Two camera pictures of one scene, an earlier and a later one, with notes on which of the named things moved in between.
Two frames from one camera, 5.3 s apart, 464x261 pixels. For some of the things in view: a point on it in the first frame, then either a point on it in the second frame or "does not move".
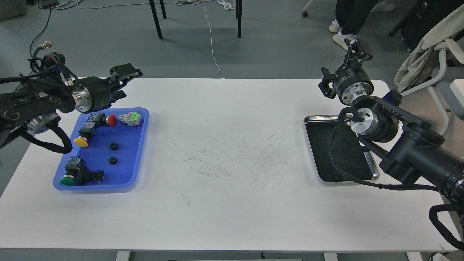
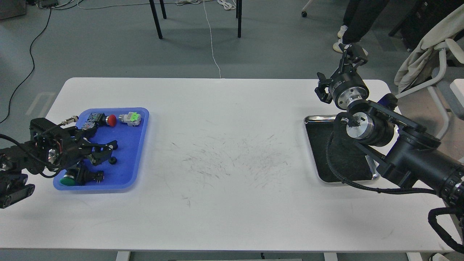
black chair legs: x=239 y=15 does not move
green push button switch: x=77 y=173 does not move
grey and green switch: x=132 y=118 does not move
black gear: x=112 y=160 does not move
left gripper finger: x=120 y=94 to x=100 y=156
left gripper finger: x=124 y=73 to x=95 y=147
